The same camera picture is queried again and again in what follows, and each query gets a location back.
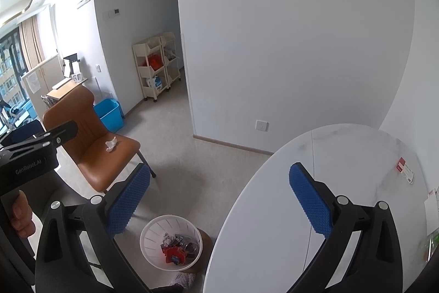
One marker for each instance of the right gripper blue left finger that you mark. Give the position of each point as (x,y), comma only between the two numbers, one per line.
(123,198)

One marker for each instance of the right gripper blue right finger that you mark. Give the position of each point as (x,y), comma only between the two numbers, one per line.
(312,202)

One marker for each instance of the white slotted trash basket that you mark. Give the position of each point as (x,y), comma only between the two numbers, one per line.
(152,236)

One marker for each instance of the person left hand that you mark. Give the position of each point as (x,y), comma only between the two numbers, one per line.
(22,217)

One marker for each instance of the wooden side desk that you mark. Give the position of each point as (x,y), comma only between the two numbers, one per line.
(58,94)

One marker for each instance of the red crumpled wrapper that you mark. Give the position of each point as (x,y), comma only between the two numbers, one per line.
(174,254)

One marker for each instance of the white crumpled tissue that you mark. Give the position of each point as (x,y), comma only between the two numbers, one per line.
(111,144)

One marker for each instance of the red white small box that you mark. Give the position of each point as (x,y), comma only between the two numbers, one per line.
(403,168)

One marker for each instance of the blue plastic bin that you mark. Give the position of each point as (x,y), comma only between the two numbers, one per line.
(110,114)

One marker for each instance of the beige curtain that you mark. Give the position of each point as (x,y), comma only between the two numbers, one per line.
(31,43)

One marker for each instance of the white paper sheet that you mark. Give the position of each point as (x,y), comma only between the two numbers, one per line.
(431,209)

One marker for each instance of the beige storage cart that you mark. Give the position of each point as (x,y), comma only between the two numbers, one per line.
(157,64)

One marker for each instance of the white wall socket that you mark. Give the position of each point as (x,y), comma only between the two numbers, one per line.
(261,125)

